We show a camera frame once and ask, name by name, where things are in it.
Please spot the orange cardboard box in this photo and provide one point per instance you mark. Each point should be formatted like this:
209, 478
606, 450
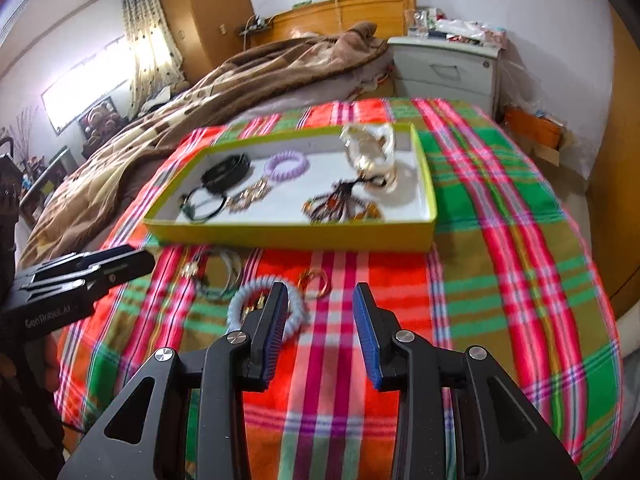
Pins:
530, 132

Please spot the yellow-green cardboard box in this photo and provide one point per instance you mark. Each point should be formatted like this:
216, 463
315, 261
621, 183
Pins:
300, 240

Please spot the cluttered desk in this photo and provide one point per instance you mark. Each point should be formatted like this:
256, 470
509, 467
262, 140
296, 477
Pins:
45, 180

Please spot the grey nightstand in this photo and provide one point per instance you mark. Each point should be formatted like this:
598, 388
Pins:
440, 75

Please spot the small gold earring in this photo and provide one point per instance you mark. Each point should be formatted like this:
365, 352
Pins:
189, 270

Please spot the person's left hand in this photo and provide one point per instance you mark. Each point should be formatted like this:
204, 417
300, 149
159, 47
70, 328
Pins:
51, 365

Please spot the window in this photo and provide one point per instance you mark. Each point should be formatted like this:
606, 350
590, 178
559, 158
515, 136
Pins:
85, 90

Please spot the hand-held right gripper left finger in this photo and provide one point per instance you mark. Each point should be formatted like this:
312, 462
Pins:
277, 330

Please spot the dotted curtain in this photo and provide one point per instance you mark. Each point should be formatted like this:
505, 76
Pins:
150, 50

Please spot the pile of plastic packets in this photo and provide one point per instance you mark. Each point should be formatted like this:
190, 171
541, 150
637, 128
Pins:
470, 30

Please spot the silver bangles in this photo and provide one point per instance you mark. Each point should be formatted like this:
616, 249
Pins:
235, 265

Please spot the wooden headboard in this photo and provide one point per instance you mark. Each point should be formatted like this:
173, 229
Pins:
325, 15

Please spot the clear drinking glass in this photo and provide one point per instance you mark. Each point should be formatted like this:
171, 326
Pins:
420, 25

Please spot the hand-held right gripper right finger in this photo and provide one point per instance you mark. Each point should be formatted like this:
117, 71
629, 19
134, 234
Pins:
367, 335

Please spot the plaid bed sheet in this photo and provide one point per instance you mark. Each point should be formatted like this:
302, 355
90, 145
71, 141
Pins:
325, 370

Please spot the gold hoop earring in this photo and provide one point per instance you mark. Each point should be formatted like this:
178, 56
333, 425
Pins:
325, 290

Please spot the wooden closet door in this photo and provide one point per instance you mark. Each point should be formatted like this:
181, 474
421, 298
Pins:
620, 160

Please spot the brown patterned blanket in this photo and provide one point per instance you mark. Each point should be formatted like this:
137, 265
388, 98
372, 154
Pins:
200, 100

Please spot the pearl hair claw clip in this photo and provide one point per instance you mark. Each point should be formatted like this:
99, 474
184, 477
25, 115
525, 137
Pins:
380, 182

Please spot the brown teddy bear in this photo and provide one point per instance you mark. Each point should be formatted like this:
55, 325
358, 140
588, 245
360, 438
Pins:
100, 125

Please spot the wooden wardrobe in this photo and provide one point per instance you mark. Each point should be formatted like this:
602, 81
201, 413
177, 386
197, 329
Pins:
210, 25

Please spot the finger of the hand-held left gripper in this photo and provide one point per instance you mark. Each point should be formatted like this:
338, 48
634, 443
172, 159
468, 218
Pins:
130, 267
107, 254

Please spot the black chair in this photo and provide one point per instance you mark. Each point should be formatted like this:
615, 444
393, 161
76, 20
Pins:
7, 195

